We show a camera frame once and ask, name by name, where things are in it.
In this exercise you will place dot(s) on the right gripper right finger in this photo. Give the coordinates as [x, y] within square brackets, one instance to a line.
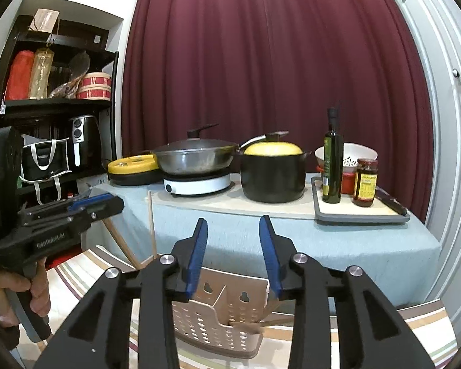
[371, 332]

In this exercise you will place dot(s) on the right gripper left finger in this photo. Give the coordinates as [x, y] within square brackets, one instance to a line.
[97, 332]

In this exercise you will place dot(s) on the black kitchen knife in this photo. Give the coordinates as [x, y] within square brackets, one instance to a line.
[390, 201]

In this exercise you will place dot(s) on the person's left hand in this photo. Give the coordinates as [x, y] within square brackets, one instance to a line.
[38, 286]

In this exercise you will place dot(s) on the striped tablecloth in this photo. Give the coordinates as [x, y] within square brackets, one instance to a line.
[70, 280]

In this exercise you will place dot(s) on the black white tote bag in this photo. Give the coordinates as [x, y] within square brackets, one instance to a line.
[44, 161]

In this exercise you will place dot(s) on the grey-blue tablecloth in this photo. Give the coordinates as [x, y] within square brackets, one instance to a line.
[400, 258]

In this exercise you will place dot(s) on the black air fryer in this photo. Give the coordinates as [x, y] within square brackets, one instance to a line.
[82, 138]

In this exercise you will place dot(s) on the pink perforated utensil caddy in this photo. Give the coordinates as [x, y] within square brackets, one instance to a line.
[221, 300]

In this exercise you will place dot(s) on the grey cutting board tray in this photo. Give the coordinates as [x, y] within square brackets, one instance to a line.
[347, 212]

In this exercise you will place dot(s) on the yellow black electric griddle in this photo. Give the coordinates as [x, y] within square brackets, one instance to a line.
[135, 171]

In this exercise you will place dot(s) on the sauce jar yellow label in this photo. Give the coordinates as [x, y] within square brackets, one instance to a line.
[365, 182]

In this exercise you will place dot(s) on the red bag on shelf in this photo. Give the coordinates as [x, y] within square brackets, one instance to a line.
[18, 83]

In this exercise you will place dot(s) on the black storage shelf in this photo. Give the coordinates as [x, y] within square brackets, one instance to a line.
[61, 118]

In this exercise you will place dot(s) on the red container behind bottle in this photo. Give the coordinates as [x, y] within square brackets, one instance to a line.
[348, 183]

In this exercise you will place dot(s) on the dark olive oil bottle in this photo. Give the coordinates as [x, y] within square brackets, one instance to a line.
[333, 160]

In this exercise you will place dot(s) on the red white round box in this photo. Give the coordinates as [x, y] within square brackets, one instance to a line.
[95, 86]

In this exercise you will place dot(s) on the white induction cooker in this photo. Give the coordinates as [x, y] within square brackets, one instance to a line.
[197, 185]

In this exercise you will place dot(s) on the gold wrapped package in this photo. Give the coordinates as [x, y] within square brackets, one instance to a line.
[40, 73]

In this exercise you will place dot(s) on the beige placemat under cooker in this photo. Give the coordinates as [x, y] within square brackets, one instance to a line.
[233, 201]

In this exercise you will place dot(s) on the black wok with lid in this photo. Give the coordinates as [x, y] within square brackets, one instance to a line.
[195, 155]

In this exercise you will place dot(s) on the black pot yellow lid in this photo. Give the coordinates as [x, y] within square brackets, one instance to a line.
[272, 171]

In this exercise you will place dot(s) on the dark red curtain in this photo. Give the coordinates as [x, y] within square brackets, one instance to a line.
[248, 67]

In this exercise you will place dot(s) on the white double-door cabinet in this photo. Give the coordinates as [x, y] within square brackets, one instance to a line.
[436, 28]

